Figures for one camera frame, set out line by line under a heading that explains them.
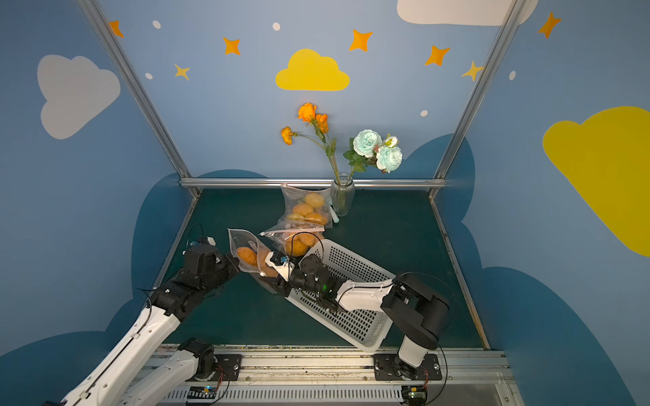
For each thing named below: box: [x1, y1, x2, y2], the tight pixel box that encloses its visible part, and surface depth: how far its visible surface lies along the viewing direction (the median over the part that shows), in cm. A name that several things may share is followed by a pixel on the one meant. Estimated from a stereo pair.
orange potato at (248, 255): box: [236, 246, 259, 267], surface depth 90 cm
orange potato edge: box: [294, 233, 316, 247], surface depth 97 cm
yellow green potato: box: [304, 192, 325, 209], surface depth 114 cm
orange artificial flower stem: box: [280, 103, 341, 184], surface depth 92 cm
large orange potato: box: [292, 203, 314, 217], surface depth 112 cm
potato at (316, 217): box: [303, 212, 328, 226], surface depth 107 cm
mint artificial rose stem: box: [342, 129, 403, 181], surface depth 68 cm
